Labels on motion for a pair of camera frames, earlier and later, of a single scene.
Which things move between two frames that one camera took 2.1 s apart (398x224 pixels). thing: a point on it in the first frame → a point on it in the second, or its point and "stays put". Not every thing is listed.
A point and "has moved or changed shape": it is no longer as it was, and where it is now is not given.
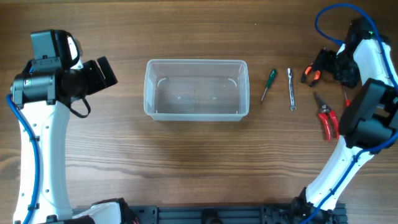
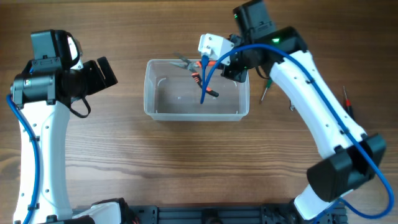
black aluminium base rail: [273, 214] stays put
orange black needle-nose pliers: [317, 75] has moved or changed shape
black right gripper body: [325, 62] → [234, 72]
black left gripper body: [94, 74] stays put
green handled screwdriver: [270, 81] stays put
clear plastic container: [196, 89] stays put
